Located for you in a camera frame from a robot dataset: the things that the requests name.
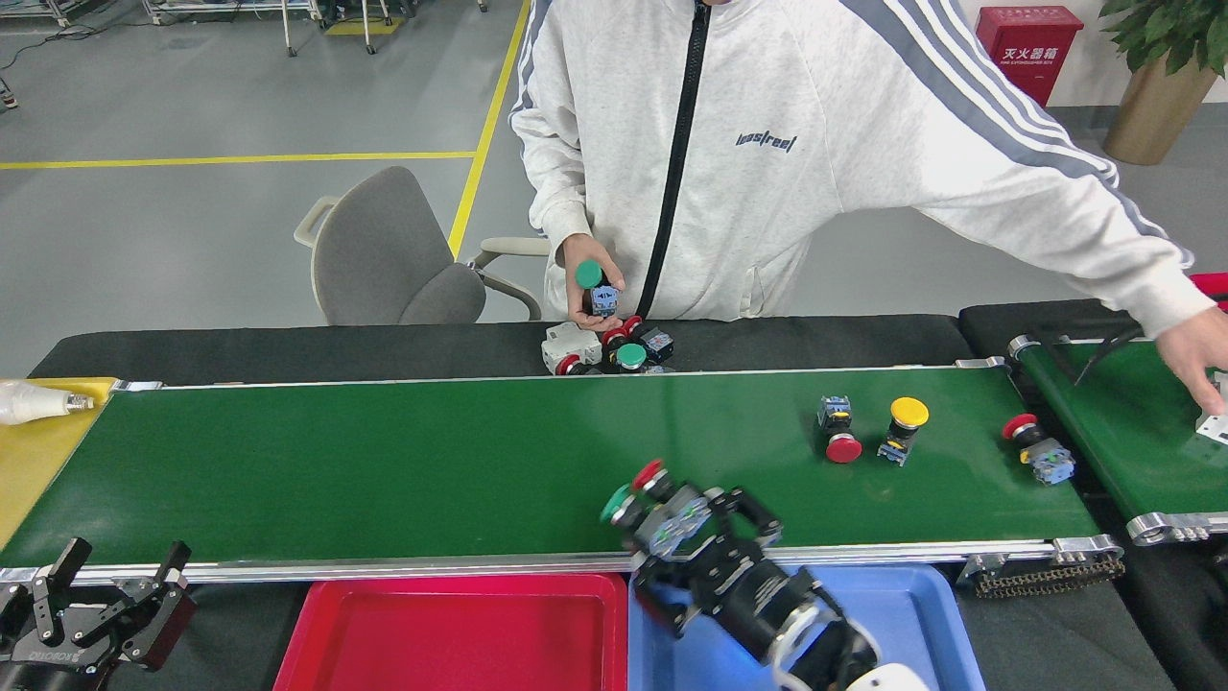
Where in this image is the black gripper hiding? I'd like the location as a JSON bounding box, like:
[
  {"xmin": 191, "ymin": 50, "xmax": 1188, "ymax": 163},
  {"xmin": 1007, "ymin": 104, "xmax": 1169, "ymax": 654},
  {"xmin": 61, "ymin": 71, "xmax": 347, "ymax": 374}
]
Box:
[
  {"xmin": 0, "ymin": 537, "xmax": 200, "ymax": 691},
  {"xmin": 628, "ymin": 485, "xmax": 834, "ymax": 665}
]

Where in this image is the white circuit breaker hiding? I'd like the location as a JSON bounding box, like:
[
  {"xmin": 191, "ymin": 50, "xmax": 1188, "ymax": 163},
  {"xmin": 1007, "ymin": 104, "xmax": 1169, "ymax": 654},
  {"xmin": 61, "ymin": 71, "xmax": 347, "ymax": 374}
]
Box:
[
  {"xmin": 1196, "ymin": 374, "xmax": 1228, "ymax": 444},
  {"xmin": 542, "ymin": 322, "xmax": 603, "ymax": 375}
]

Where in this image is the blue plastic tray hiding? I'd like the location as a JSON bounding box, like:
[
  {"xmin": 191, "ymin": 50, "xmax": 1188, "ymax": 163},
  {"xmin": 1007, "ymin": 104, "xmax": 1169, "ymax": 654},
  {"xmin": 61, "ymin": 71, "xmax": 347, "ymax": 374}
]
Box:
[{"xmin": 628, "ymin": 564, "xmax": 989, "ymax": 691}]

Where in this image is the red plastic tray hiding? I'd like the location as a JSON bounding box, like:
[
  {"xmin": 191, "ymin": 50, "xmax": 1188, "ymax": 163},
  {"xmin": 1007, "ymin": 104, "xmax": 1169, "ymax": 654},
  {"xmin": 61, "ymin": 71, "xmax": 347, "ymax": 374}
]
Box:
[{"xmin": 273, "ymin": 573, "xmax": 629, "ymax": 691}]

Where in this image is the long green conveyor belt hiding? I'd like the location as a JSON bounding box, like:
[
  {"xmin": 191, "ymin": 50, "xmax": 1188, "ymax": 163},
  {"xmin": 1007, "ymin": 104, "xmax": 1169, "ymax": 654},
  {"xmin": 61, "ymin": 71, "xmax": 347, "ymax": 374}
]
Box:
[{"xmin": 0, "ymin": 357, "xmax": 1125, "ymax": 588}]

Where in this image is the green feeder conveyor belt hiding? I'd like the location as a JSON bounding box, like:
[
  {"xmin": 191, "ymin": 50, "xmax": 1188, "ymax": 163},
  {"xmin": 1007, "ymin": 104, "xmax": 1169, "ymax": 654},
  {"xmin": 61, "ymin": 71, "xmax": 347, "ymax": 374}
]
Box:
[{"xmin": 1007, "ymin": 334, "xmax": 1228, "ymax": 546}]

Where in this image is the person's right hand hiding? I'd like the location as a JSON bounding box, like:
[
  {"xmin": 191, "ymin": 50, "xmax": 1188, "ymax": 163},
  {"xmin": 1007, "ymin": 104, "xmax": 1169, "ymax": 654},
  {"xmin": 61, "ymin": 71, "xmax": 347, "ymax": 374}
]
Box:
[{"xmin": 561, "ymin": 233, "xmax": 626, "ymax": 333}]

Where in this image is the person's left hand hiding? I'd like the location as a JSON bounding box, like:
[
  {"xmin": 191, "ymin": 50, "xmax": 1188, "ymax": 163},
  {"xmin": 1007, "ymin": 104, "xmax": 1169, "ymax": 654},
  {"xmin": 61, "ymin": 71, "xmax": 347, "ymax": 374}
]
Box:
[{"xmin": 1156, "ymin": 307, "xmax": 1228, "ymax": 416}]

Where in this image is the yellow bin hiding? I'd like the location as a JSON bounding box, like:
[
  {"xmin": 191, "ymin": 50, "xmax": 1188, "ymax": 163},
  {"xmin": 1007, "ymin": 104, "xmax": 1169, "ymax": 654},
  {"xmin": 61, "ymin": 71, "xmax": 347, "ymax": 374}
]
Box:
[{"xmin": 0, "ymin": 377, "xmax": 118, "ymax": 548}]

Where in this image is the white light bulb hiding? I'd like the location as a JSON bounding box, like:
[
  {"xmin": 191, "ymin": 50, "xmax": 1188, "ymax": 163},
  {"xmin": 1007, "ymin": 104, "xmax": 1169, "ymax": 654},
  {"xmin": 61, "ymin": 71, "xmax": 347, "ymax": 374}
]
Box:
[{"xmin": 0, "ymin": 379, "xmax": 97, "ymax": 426}]

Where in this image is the person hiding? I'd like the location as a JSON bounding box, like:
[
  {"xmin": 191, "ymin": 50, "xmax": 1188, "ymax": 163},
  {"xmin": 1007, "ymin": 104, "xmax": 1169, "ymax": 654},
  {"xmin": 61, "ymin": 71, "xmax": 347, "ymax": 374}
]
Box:
[{"xmin": 508, "ymin": 0, "xmax": 1228, "ymax": 416}]

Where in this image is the grey office chair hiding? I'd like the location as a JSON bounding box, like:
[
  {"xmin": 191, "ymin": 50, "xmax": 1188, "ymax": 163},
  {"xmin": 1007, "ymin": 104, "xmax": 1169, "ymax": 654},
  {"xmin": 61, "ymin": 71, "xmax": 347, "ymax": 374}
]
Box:
[{"xmin": 294, "ymin": 166, "xmax": 553, "ymax": 326}]

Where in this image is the red fire extinguisher box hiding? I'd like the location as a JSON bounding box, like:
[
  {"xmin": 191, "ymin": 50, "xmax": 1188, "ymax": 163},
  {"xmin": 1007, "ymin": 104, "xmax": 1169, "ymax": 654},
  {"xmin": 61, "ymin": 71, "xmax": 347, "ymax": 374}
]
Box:
[{"xmin": 976, "ymin": 5, "xmax": 1085, "ymax": 108}]

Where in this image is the white metal equipment rack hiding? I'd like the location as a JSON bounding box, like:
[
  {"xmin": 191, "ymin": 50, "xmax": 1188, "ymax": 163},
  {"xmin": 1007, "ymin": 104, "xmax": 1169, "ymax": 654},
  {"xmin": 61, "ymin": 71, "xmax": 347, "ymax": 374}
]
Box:
[{"xmin": 142, "ymin": 0, "xmax": 322, "ymax": 56}]

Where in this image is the potted plant gold pot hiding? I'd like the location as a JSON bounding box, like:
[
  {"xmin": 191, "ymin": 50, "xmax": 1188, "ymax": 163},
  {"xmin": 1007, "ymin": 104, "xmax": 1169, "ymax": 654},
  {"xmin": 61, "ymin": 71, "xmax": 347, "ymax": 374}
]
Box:
[{"xmin": 1098, "ymin": 0, "xmax": 1228, "ymax": 166}]

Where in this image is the yellow mushroom push button switch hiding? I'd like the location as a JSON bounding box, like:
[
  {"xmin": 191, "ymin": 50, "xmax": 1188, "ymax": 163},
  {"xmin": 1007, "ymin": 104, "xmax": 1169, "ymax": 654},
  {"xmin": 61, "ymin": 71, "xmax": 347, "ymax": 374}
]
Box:
[{"xmin": 876, "ymin": 397, "xmax": 931, "ymax": 468}]

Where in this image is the black drive chain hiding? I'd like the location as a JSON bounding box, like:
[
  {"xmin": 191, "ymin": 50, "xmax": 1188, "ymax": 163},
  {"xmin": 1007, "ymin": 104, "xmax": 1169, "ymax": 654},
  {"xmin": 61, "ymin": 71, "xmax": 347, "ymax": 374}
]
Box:
[{"xmin": 977, "ymin": 555, "xmax": 1125, "ymax": 599}]

